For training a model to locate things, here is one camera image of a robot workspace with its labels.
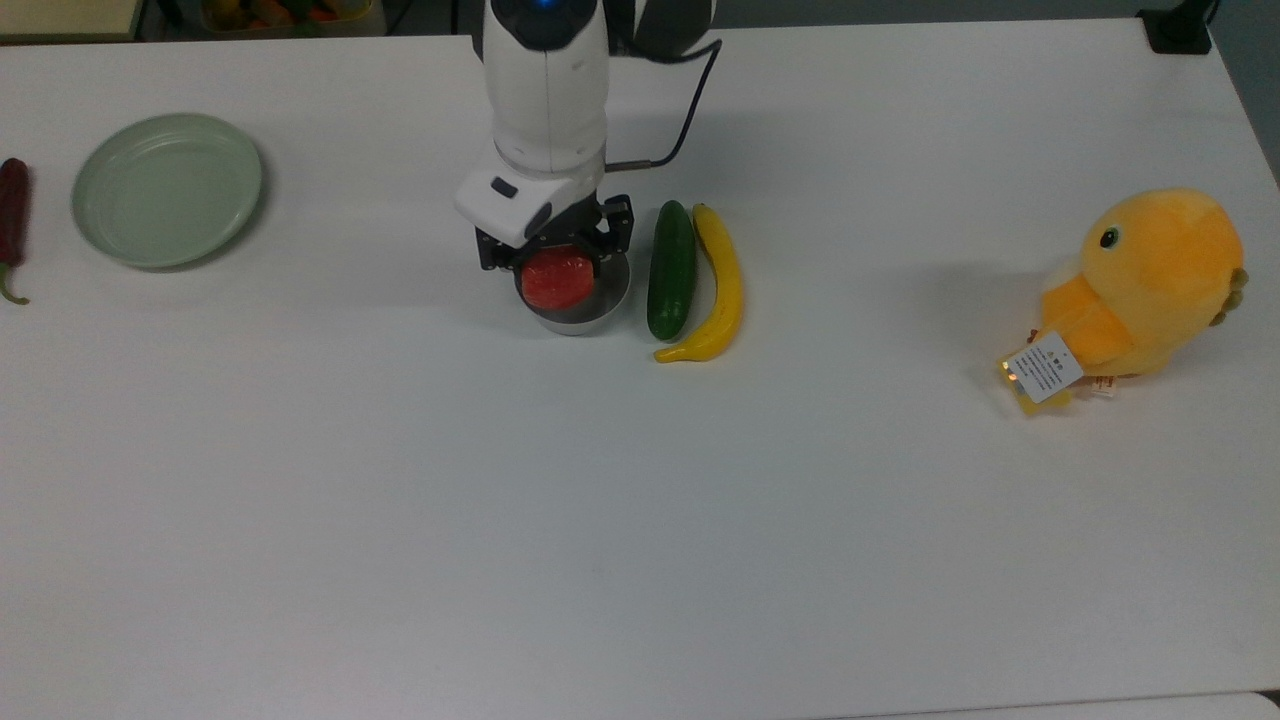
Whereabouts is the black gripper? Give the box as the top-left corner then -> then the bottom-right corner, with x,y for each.
475,194 -> 635,281

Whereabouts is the red apple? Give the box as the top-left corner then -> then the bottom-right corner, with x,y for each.
520,247 -> 597,312

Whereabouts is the grey metal bowl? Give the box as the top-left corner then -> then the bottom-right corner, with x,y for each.
513,250 -> 633,337

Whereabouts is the green cucumber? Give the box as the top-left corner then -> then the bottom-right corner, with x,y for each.
646,200 -> 698,343

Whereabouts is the yellow banana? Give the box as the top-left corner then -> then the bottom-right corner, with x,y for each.
654,203 -> 746,365

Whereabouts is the pale green plate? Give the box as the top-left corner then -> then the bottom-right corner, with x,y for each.
71,113 -> 264,270

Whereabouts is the white paper hang tag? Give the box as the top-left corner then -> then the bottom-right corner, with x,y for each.
1004,330 -> 1086,406

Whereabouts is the red chili pepper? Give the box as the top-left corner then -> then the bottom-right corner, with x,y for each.
0,158 -> 32,306

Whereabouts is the orange plush chick toy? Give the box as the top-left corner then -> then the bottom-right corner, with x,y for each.
998,188 -> 1250,417

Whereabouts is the black stand base clamp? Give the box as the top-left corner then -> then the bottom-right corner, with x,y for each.
1137,0 -> 1219,57

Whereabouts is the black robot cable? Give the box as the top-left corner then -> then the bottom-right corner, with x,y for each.
604,38 -> 724,173

